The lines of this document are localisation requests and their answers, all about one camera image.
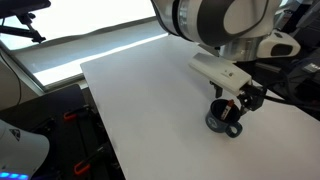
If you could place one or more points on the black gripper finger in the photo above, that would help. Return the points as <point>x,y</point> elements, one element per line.
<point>242,107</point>
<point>218,91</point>

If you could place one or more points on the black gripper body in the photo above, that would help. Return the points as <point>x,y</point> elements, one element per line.
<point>255,96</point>

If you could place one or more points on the white robot base with logo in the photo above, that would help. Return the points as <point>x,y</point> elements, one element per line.
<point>20,150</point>

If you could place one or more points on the white grey Franka robot arm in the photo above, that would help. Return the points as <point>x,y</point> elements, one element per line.
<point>206,20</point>

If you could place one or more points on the dark teal mug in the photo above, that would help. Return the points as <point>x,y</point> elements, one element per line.
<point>215,124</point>

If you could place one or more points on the grey case with label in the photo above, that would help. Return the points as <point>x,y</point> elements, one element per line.
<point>311,66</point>

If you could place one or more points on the grey window sill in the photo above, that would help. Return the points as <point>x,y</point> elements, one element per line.
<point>83,50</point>

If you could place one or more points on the black side table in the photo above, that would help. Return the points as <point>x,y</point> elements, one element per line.
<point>50,103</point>

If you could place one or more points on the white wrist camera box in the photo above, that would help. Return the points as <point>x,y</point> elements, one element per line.
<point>220,71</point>

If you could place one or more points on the black camera stand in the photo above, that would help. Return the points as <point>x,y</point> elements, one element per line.
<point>16,30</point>

